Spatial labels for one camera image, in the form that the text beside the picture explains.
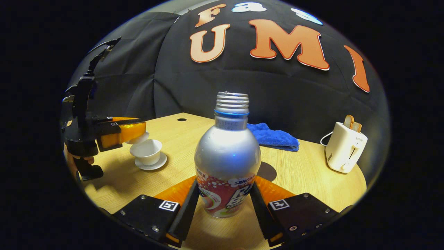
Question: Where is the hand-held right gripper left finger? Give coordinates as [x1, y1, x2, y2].
[112, 175, 201, 248]

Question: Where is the white saucer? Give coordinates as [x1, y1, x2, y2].
[135, 152, 168, 171]

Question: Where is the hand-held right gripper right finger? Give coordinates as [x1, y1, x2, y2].
[250, 175, 342, 248]

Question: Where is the silver water bottle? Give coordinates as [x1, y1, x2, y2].
[194, 91, 262, 218]

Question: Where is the dark round coaster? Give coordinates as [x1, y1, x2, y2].
[258, 161, 277, 182]

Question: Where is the white teacup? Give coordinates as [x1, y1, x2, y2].
[130, 139, 162, 166]

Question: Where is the white toaster cable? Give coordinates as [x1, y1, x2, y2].
[320, 131, 334, 147]

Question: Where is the white teacup lid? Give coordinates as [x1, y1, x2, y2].
[126, 131, 150, 145]

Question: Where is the white toaster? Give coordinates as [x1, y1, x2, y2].
[325, 122, 368, 174]

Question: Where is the blue cloth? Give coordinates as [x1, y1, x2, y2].
[247, 123, 300, 152]

